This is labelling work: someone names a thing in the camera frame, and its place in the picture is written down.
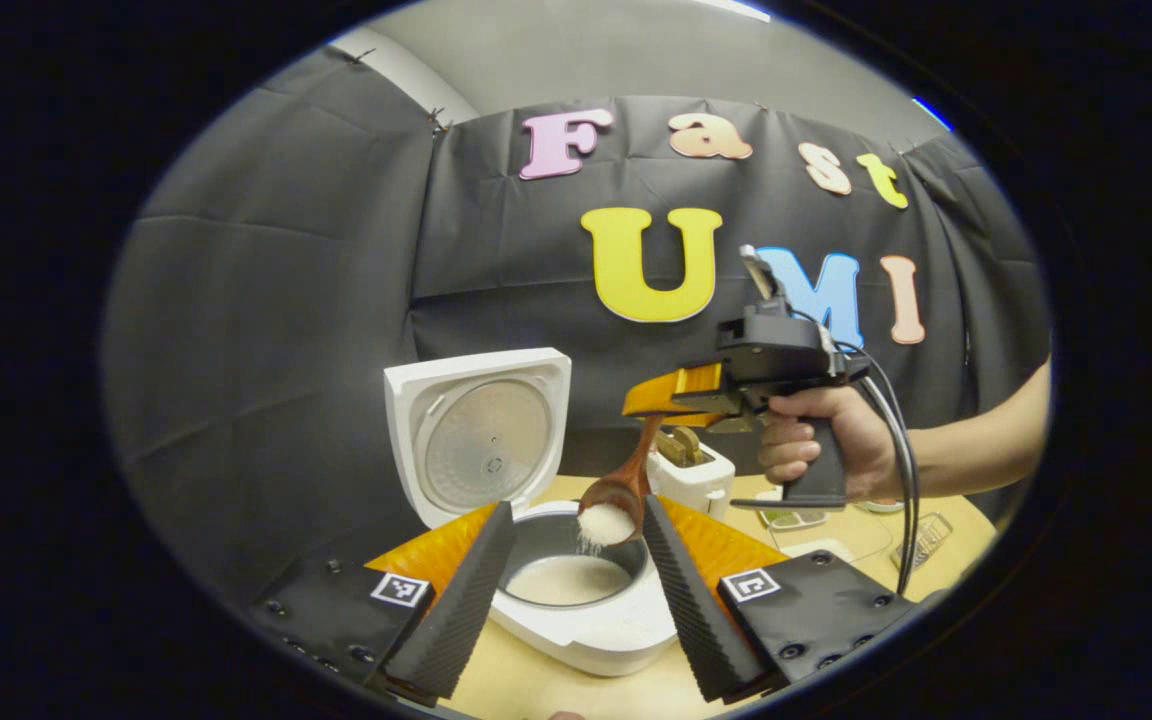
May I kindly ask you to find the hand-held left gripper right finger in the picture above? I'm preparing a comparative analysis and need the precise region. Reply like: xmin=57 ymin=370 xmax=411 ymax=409
xmin=641 ymin=494 xmax=922 ymax=706

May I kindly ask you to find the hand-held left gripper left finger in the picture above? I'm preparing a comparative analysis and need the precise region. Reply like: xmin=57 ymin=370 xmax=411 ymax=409
xmin=248 ymin=500 xmax=519 ymax=706

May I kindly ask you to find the brown wooden spoon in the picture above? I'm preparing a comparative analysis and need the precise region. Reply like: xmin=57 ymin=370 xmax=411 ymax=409
xmin=578 ymin=415 xmax=667 ymax=547

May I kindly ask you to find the white rice cooker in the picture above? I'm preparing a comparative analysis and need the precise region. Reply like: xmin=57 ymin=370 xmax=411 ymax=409
xmin=383 ymin=347 xmax=682 ymax=677

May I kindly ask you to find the metal wire chopstick holder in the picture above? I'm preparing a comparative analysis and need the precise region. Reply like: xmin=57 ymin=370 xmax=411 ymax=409
xmin=891 ymin=512 xmax=955 ymax=571

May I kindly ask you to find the toast slice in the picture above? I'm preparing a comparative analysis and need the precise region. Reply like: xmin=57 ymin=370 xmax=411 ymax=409
xmin=658 ymin=428 xmax=705 ymax=466

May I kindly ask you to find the white toaster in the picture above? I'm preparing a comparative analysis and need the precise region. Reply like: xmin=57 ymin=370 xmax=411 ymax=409
xmin=646 ymin=428 xmax=737 ymax=521

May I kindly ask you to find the white divided bean dish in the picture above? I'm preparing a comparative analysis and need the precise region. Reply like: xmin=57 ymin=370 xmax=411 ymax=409
xmin=756 ymin=488 xmax=832 ymax=531

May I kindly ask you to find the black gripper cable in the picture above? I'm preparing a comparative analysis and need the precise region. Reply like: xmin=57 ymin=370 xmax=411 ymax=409
xmin=816 ymin=320 xmax=922 ymax=596

